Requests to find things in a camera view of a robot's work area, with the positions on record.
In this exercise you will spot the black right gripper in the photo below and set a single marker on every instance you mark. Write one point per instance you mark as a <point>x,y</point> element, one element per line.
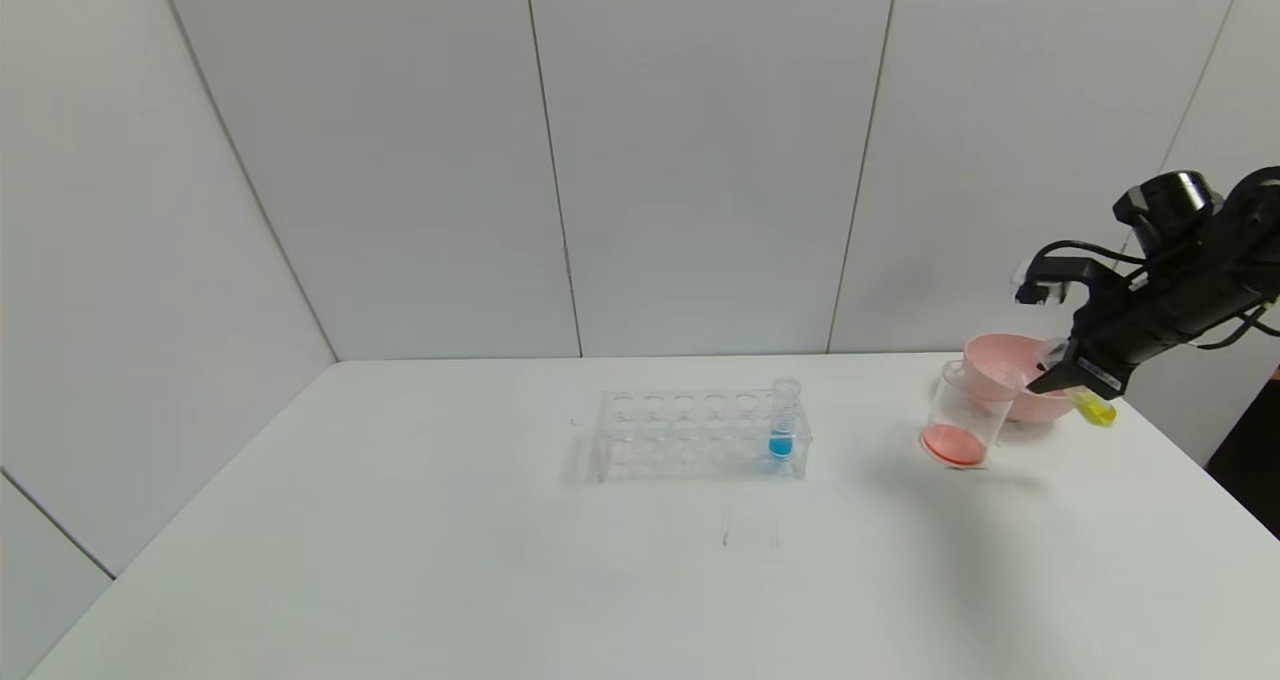
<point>1096,372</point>

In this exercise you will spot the test tube with yellow liquid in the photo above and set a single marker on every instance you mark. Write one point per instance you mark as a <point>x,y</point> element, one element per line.
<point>1098,412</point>

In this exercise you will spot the clear glass beaker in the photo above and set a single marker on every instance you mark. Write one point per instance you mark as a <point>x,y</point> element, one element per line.
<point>955,440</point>

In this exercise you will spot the test tube with blue liquid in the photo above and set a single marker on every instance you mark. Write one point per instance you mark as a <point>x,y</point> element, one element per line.
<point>781,445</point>

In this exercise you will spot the clear acrylic test tube rack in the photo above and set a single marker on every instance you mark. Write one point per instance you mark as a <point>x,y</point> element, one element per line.
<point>690,450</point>

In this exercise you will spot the pink bowl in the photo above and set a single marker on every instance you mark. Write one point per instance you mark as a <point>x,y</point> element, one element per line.
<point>1000,355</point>

